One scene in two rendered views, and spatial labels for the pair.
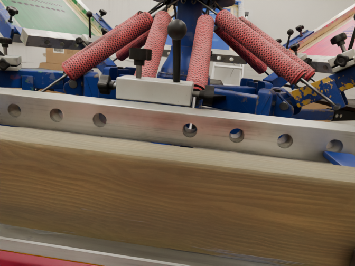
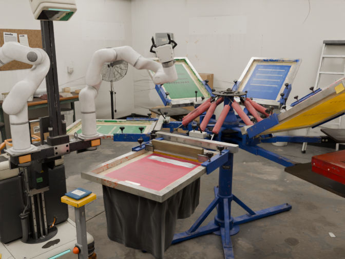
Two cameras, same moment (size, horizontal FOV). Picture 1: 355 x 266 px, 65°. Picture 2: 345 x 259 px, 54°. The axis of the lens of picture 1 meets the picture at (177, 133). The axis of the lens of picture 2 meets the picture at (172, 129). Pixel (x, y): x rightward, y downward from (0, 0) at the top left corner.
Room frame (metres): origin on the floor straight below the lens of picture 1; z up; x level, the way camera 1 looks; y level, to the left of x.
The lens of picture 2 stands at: (-1.78, -0.95, 1.73)
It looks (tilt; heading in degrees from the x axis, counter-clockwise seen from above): 14 degrees down; 28
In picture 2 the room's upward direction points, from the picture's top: straight up
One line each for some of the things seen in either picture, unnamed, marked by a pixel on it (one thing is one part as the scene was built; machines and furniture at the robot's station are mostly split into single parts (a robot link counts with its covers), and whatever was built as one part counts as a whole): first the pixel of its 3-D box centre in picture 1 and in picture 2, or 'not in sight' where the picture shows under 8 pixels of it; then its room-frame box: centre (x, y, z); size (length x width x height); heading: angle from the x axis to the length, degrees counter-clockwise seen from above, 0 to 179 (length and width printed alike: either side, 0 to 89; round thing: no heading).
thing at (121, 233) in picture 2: not in sight; (131, 217); (-0.32, 0.11, 0.74); 0.45 x 0.03 x 0.43; 85
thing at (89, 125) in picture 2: not in sight; (88, 123); (-0.14, 0.57, 1.21); 0.16 x 0.13 x 0.15; 72
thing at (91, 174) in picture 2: not in sight; (159, 165); (-0.03, 0.09, 0.97); 0.79 x 0.58 x 0.04; 175
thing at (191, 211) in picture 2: not in sight; (181, 209); (-0.10, -0.11, 0.74); 0.46 x 0.04 x 0.42; 175
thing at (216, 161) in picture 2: not in sight; (215, 162); (0.19, -0.21, 0.98); 0.30 x 0.05 x 0.07; 175
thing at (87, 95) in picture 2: not in sight; (88, 99); (-0.13, 0.56, 1.37); 0.13 x 0.10 x 0.16; 27
